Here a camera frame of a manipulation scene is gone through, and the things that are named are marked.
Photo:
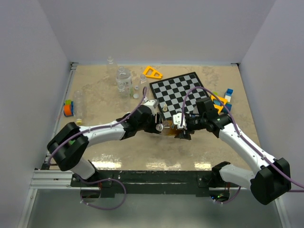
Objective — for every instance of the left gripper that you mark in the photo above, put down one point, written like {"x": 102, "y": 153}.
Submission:
{"x": 156, "y": 128}

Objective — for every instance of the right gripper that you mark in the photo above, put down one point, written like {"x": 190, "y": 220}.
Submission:
{"x": 186, "y": 136}

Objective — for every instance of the brown tea bottle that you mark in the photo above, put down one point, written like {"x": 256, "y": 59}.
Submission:
{"x": 167, "y": 128}

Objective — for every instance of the clear bottle yellow cap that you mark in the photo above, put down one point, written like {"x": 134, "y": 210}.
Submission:
{"x": 78, "y": 99}

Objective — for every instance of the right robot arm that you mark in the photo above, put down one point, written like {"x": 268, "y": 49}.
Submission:
{"x": 267, "y": 178}

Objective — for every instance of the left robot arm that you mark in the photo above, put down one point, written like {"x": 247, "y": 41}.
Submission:
{"x": 68, "y": 146}

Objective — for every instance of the clear bottle near board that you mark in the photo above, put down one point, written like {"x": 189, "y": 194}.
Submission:
{"x": 143, "y": 82}

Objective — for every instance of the small clear bottle front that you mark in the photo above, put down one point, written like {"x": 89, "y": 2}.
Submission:
{"x": 125, "y": 97}

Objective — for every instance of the labelled clear water bottle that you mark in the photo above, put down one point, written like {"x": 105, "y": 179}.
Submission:
{"x": 124, "y": 77}

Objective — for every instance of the clear bottle back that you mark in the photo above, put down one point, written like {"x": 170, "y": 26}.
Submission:
{"x": 111, "y": 69}

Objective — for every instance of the green plastic bottle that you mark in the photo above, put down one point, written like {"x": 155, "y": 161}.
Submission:
{"x": 71, "y": 142}

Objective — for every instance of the cream chess piece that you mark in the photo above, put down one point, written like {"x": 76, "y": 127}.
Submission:
{"x": 165, "y": 108}

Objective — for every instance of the black white chessboard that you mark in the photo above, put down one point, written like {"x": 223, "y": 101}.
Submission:
{"x": 172, "y": 91}

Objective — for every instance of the yellow triangular toy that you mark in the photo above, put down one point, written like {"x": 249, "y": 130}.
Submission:
{"x": 152, "y": 73}

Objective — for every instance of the coloured toy blocks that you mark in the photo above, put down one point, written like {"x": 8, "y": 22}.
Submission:
{"x": 225, "y": 100}

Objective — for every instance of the orange blue toy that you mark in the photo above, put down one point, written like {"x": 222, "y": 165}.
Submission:
{"x": 68, "y": 108}

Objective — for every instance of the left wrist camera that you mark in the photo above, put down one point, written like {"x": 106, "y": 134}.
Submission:
{"x": 152, "y": 104}

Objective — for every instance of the black base frame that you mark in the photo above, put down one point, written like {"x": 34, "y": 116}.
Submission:
{"x": 112, "y": 182}

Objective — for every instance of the aluminium rail frame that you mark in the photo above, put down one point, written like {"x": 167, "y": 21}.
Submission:
{"x": 44, "y": 177}

